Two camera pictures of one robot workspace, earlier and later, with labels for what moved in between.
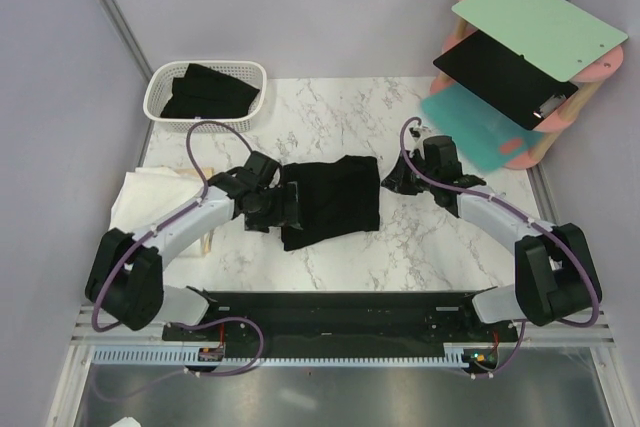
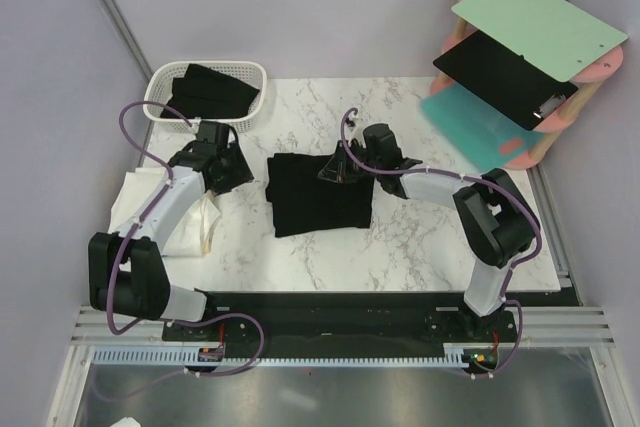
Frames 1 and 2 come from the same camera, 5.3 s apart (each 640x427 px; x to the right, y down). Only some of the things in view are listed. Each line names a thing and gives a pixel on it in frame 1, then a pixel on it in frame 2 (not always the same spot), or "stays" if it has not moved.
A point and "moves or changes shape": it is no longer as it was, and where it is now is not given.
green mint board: (544, 28) stays
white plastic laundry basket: (178, 93) stays
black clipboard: (505, 79) stays
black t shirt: (341, 196) moves or changes shape
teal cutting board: (480, 132) stays
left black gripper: (283, 215) → (241, 172)
